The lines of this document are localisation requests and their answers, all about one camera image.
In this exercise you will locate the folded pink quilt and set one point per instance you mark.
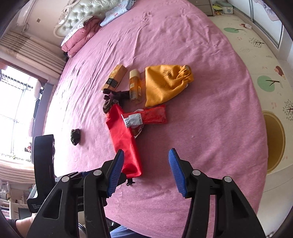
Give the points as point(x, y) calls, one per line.
point(81, 37)

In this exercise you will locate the window with metal bars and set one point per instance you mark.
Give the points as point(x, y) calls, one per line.
point(20, 94)

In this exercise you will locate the small green storage box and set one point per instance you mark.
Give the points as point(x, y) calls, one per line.
point(226, 7)

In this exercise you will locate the orange drawstring pouch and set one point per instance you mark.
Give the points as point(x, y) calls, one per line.
point(164, 82)

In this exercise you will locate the cartoon floor play mat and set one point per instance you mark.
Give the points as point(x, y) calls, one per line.
point(272, 87)

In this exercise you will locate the red cloth bag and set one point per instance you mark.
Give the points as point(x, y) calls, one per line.
point(123, 138)

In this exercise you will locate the green tufted headboard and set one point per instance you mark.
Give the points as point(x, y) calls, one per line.
point(75, 11)

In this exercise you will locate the white sliding wardrobe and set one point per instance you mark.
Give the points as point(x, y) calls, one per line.
point(264, 18)

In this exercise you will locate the pink bed sheet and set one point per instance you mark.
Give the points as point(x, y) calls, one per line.
point(214, 118)

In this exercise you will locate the beige curtain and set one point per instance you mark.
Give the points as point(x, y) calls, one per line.
point(34, 52)

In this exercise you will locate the grey bedside table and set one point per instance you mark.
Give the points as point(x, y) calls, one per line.
point(204, 5)

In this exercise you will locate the red snack wrapper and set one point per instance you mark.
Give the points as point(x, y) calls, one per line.
point(136, 120)

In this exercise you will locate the gold L'Oreal bottle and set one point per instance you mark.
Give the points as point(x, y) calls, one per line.
point(135, 88)

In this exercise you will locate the white bookshelf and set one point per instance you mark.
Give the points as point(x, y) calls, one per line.
point(14, 200)

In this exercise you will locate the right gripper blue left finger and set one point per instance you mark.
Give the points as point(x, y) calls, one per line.
point(114, 172)

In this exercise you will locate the gold L'Oreal box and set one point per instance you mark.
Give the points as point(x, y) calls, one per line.
point(115, 77)

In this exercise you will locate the striped white pillow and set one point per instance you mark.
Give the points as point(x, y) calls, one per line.
point(80, 24)

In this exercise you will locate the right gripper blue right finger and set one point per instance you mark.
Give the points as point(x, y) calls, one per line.
point(177, 168)

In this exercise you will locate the small dark sock ball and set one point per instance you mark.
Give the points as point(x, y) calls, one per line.
point(75, 136)

